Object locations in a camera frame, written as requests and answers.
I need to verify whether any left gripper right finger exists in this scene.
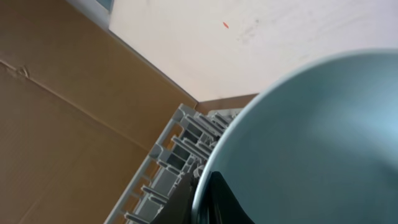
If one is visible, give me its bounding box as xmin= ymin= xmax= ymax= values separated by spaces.
xmin=205 ymin=172 xmax=254 ymax=224

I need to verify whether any brown cardboard panel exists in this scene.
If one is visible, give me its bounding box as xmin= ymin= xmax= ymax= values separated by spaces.
xmin=1 ymin=1 xmax=251 ymax=223

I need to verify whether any light blue bowl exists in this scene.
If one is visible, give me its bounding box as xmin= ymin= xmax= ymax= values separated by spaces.
xmin=192 ymin=49 xmax=397 ymax=223

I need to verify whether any grey plastic dish rack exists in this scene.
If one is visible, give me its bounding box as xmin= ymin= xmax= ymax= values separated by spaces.
xmin=105 ymin=104 xmax=241 ymax=223

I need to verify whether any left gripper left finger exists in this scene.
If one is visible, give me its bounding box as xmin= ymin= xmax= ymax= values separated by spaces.
xmin=150 ymin=172 xmax=196 ymax=224

